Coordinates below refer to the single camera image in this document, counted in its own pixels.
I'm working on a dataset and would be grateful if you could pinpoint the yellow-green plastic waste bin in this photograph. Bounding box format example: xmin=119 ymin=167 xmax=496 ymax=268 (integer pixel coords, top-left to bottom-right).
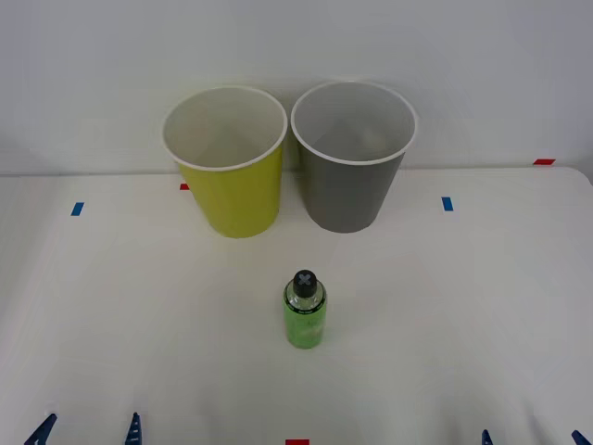
xmin=161 ymin=84 xmax=289 ymax=240

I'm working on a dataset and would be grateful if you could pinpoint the green label plastic bottle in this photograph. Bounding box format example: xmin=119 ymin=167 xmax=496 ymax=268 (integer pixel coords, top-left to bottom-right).
xmin=282 ymin=268 xmax=328 ymax=350

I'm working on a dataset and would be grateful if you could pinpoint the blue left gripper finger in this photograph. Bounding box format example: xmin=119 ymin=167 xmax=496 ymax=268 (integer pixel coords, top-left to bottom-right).
xmin=123 ymin=412 xmax=145 ymax=445
xmin=23 ymin=413 xmax=58 ymax=445

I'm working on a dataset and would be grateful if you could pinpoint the grey plastic waste bin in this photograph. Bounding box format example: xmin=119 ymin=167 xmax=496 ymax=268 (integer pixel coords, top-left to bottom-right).
xmin=290 ymin=80 xmax=419 ymax=235

